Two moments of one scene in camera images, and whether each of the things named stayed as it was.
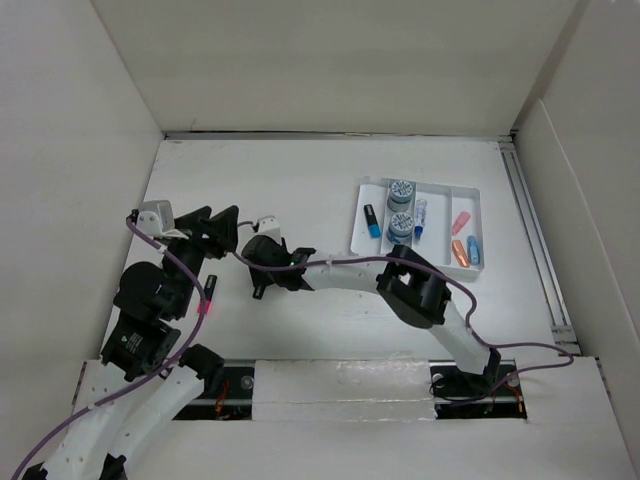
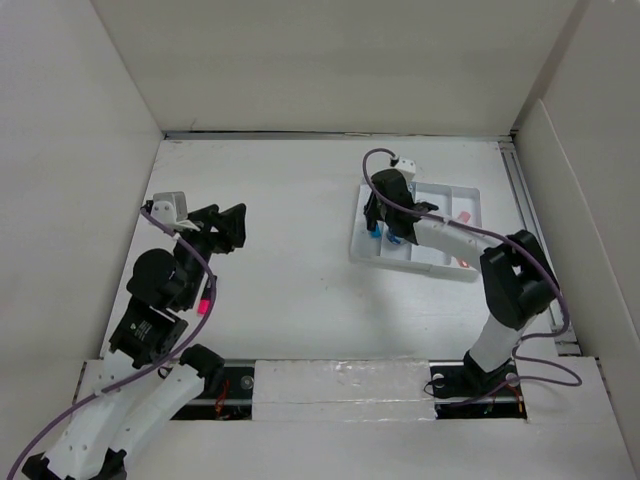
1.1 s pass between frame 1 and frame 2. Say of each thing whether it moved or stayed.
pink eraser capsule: stayed
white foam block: stayed
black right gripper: moved
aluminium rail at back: stayed
